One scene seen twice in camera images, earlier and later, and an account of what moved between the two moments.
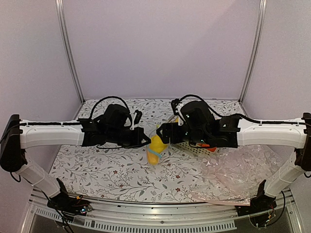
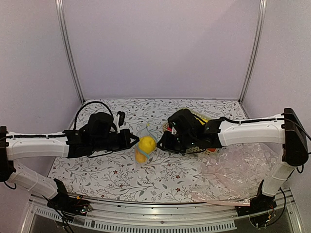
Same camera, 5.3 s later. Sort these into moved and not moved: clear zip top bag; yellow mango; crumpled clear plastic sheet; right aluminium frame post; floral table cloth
Moved: clear zip top bag; yellow mango
Not moved: right aluminium frame post; floral table cloth; crumpled clear plastic sheet
